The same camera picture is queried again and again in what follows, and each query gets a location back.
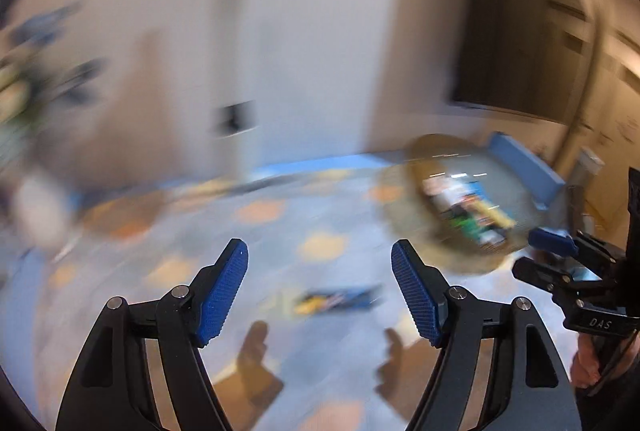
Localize green translucent toy figure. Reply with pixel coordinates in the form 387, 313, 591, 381
448, 215, 482, 240

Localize yellow lighter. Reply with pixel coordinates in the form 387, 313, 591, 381
470, 200, 516, 231

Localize person's right hand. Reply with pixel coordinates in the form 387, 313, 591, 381
570, 333, 601, 389

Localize blue chair back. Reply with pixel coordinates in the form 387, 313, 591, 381
488, 132, 565, 209

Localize amber ribbed glass bowl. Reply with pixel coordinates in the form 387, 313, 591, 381
405, 134, 544, 275

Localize silver thermos bottle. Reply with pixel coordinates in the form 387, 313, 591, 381
566, 146, 604, 206

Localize patterned fan-motif tablecloth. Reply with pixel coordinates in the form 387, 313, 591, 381
1, 165, 576, 430

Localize white ribbed ceramic vase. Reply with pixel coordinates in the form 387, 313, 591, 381
10, 168, 75, 259

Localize blue and white artificial flowers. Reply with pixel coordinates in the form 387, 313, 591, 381
1, 0, 106, 131

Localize white floor lamp pole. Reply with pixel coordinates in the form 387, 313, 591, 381
209, 0, 260, 187

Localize black wall television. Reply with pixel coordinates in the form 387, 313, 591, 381
451, 0, 591, 124

